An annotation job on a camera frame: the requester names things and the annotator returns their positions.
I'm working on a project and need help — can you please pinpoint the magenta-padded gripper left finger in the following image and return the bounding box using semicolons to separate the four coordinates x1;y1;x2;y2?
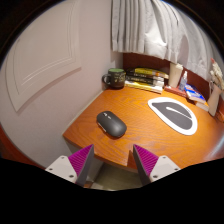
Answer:
45;144;96;187

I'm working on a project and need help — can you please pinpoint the white pleated curtain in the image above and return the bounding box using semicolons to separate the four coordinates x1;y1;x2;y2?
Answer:
110;0;214;81

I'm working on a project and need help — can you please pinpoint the clear spray bottle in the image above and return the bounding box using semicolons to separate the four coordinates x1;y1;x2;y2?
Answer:
178;70;189;92

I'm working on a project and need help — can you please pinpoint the grey white-rimmed mouse pad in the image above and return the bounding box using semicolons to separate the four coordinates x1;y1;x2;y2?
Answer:
147;96;199;136

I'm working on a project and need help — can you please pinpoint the orange book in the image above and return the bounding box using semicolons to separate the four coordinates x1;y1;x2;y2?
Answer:
194;96;210;112

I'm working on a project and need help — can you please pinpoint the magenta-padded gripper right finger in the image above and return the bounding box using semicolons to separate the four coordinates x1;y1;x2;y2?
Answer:
132;144;181;185

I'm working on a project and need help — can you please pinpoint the white and yellow book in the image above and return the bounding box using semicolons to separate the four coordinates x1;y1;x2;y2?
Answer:
124;80;164;95

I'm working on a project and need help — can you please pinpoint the dark grey computer mouse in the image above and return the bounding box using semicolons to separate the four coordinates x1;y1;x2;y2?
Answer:
96;110;128;139

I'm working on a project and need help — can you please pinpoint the white ceramic vase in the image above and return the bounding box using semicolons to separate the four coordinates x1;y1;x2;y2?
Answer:
208;81;223;117

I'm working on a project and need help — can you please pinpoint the white lidded tumbler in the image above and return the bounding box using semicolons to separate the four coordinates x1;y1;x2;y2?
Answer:
168;62;184;89

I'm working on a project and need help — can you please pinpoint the dark mug with green inside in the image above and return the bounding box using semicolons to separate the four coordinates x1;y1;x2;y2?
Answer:
101;68;127;90

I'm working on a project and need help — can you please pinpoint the red book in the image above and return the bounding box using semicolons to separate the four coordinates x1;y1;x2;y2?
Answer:
163;84;188;98

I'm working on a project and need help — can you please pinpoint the blue book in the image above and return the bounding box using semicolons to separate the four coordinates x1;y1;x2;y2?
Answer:
184;83;207;104

